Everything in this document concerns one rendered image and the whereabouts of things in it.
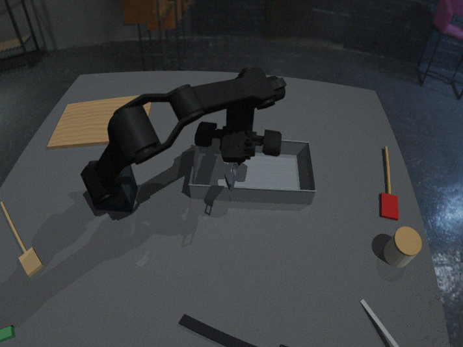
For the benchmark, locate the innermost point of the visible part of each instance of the red spatula with wooden handle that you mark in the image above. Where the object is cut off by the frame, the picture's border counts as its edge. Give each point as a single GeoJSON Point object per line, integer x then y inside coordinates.
{"type": "Point", "coordinates": [389, 203]}

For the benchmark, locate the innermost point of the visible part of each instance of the grey cylinder with tan top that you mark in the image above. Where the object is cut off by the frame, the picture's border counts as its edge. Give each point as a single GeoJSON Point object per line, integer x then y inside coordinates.
{"type": "Point", "coordinates": [402, 247]}

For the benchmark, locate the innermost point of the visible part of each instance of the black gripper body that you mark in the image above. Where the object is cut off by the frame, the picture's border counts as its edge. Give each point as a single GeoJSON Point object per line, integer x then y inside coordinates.
{"type": "Point", "coordinates": [271, 140]}

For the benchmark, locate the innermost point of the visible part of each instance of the light brown wooden board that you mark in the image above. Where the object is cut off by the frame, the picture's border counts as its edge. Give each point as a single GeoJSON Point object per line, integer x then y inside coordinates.
{"type": "Point", "coordinates": [86, 123]}

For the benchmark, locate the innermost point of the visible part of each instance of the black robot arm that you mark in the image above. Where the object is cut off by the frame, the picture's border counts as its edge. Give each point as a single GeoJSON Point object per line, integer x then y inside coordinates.
{"type": "Point", "coordinates": [132, 139]}

